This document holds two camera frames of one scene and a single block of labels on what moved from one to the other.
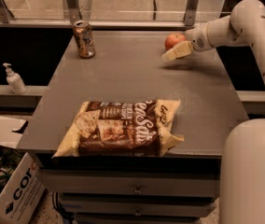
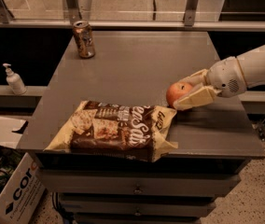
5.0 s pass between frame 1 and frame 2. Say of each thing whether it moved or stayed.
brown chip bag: moved
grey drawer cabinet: stayed
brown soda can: stayed
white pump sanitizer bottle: stayed
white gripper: moved
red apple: moved
